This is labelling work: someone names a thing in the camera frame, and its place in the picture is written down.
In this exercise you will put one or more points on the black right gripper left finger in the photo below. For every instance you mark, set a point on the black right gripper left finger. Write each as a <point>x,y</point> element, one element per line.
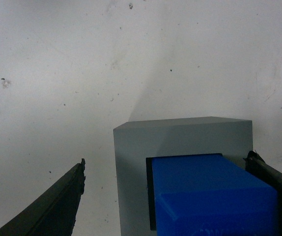
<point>54,212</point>

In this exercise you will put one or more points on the blue block part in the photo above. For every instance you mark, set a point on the blue block part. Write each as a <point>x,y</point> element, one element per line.
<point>208,195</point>

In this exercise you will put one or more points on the gray base with square hole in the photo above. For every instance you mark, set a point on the gray base with square hole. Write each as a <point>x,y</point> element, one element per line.
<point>137,142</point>

